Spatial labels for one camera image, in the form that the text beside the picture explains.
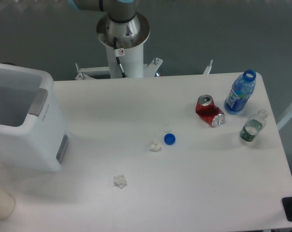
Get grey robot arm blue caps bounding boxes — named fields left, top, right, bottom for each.
left=68, top=0, right=140, bottom=23

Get white bottle cap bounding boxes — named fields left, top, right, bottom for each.
left=162, top=124, right=172, bottom=133

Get blue bottle cap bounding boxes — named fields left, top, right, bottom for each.
left=164, top=133, right=176, bottom=145

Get crushed red soda can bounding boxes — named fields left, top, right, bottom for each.
left=195, top=94, right=225, bottom=127

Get white trash can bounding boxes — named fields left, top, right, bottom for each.
left=0, top=63, right=70, bottom=172

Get small crumpled paper wad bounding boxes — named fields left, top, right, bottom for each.
left=149, top=138, right=162, bottom=152

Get crumpled white paper ball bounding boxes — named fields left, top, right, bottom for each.
left=113, top=174, right=127, bottom=189

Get blue plastic bottle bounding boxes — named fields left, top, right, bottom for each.
left=224, top=69, right=256, bottom=115

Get clear bottle green label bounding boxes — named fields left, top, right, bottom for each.
left=239, top=109, right=268, bottom=142

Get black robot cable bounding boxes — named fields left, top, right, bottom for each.
left=112, top=36, right=128, bottom=79

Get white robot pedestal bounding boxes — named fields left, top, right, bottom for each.
left=75, top=12, right=214, bottom=80

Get white frame at right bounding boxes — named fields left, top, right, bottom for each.
left=277, top=102, right=292, bottom=131

